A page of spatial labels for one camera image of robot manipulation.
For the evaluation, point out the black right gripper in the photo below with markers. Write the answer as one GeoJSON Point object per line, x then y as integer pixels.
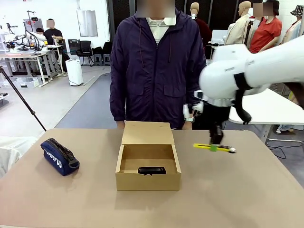
{"type": "Point", "coordinates": [217, 117]}

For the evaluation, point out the yellow utility knife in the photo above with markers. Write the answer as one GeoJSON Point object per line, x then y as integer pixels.
{"type": "Point", "coordinates": [202, 146]}

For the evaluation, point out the black oblong case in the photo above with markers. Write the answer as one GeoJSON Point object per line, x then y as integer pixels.
{"type": "Point", "coordinates": [152, 170]}

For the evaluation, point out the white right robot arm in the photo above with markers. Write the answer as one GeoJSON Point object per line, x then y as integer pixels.
{"type": "Point", "coordinates": [237, 76]}

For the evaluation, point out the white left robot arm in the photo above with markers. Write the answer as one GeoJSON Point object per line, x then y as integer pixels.
{"type": "Point", "coordinates": [12, 154]}

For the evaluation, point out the brown cardboard box with lid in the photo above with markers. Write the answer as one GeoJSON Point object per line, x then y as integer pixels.
{"type": "Point", "coordinates": [147, 183]}

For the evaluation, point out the person's left hand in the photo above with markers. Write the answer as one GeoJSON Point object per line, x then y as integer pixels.
{"type": "Point", "coordinates": [187, 126]}

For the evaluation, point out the person's right hand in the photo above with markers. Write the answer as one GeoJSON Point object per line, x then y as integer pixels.
{"type": "Point", "coordinates": [120, 124]}

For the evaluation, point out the white wristwatch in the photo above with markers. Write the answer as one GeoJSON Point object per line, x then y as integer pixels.
{"type": "Point", "coordinates": [189, 119]}

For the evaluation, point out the white side table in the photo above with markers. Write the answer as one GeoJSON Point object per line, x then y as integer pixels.
{"type": "Point", "coordinates": [266, 107]}

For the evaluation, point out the person in dark purple jacket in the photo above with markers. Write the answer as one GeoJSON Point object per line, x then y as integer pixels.
{"type": "Point", "coordinates": [154, 71]}

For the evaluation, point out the mannequin in dark red top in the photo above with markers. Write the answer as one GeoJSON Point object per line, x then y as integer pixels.
{"type": "Point", "coordinates": [202, 31]}

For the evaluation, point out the mannequin in beige coat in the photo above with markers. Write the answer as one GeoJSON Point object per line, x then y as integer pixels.
{"type": "Point", "coordinates": [237, 28]}

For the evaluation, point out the background person in red shirt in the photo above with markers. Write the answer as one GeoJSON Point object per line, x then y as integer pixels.
{"type": "Point", "coordinates": [263, 35]}

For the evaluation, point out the mannequin with bucket hat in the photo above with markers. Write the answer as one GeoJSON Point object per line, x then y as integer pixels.
{"type": "Point", "coordinates": [294, 26]}

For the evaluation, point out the black stool chair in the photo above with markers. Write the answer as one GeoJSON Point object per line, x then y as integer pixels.
{"type": "Point", "coordinates": [107, 51]}

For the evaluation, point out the white air purifier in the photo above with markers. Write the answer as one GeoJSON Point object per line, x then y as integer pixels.
{"type": "Point", "coordinates": [74, 72]}

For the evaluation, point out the black office chair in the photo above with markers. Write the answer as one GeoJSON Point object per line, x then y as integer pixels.
{"type": "Point", "coordinates": [85, 51]}

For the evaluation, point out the navy blue zip pencil case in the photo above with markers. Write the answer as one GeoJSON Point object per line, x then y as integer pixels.
{"type": "Point", "coordinates": [57, 156]}

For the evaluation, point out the background person in black shirt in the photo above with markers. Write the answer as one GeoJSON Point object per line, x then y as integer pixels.
{"type": "Point", "coordinates": [54, 35]}

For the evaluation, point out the seated background person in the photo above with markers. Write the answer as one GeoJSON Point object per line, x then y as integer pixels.
{"type": "Point", "coordinates": [40, 31]}

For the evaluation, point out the background workbench table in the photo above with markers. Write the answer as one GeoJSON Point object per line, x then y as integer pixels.
{"type": "Point", "coordinates": [26, 57]}

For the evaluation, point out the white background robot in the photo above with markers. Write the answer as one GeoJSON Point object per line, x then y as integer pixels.
{"type": "Point", "coordinates": [31, 35]}

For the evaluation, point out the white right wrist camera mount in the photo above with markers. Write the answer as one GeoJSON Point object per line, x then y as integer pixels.
{"type": "Point", "coordinates": [198, 108]}

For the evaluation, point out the grey wall panel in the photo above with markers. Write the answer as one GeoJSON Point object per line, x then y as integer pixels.
{"type": "Point", "coordinates": [87, 23]}

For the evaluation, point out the black camera tripod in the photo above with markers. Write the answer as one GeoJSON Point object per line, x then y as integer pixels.
{"type": "Point", "coordinates": [21, 99]}

